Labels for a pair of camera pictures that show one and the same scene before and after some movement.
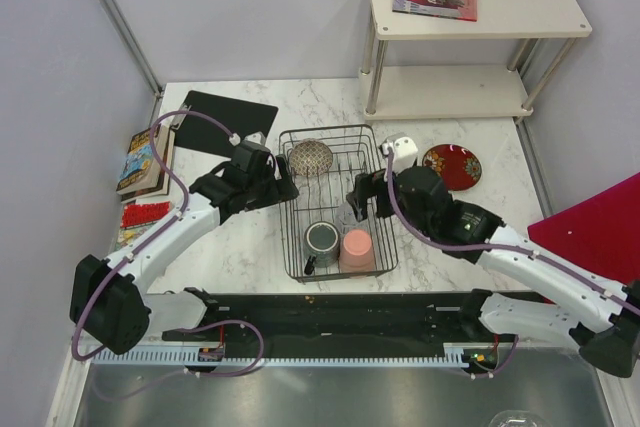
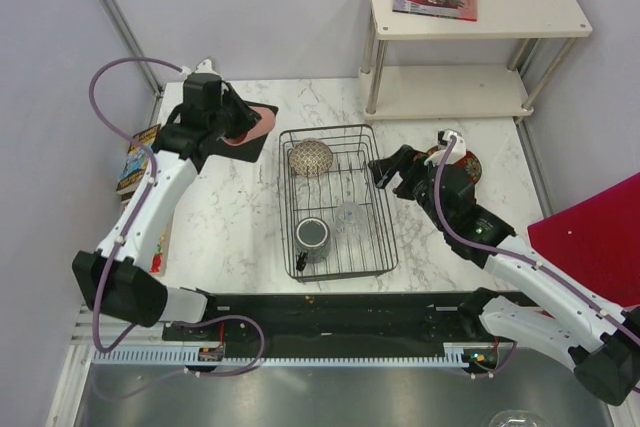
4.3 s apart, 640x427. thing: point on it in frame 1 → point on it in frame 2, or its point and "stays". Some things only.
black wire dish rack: [321, 166] stays
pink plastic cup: [357, 253] → [260, 128]
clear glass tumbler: [347, 218] stays
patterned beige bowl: [310, 157] stays
